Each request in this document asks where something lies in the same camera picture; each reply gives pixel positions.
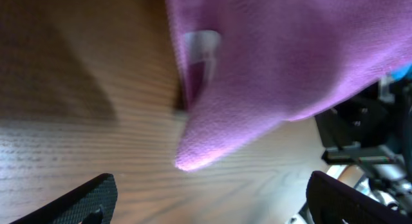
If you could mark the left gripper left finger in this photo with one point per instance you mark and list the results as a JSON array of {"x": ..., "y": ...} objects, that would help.
[{"x": 92, "y": 202}]

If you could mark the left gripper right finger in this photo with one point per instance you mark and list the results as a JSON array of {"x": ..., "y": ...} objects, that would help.
[{"x": 331, "y": 201}]

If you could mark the purple cloth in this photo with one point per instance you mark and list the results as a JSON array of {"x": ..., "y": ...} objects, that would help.
[{"x": 249, "y": 65}]

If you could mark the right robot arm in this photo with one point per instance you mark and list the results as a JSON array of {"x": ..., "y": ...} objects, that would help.
[{"x": 372, "y": 131}]

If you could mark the blue cloth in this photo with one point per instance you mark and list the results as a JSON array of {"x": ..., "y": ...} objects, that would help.
[{"x": 402, "y": 73}]

